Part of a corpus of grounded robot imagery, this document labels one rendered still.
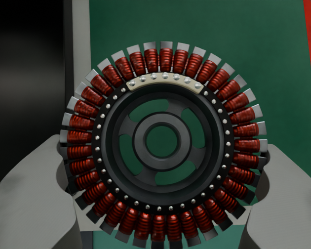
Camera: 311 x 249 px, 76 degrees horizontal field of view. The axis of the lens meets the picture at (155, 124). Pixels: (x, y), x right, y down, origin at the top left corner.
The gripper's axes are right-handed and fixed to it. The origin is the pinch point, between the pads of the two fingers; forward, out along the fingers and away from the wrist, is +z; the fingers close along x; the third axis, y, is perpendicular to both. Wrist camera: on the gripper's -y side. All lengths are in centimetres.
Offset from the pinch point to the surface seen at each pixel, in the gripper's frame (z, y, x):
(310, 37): 13.4, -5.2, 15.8
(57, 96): 7.8, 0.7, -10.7
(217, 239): 47, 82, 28
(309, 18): 14.6, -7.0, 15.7
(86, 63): 11.9, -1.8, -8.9
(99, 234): 47, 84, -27
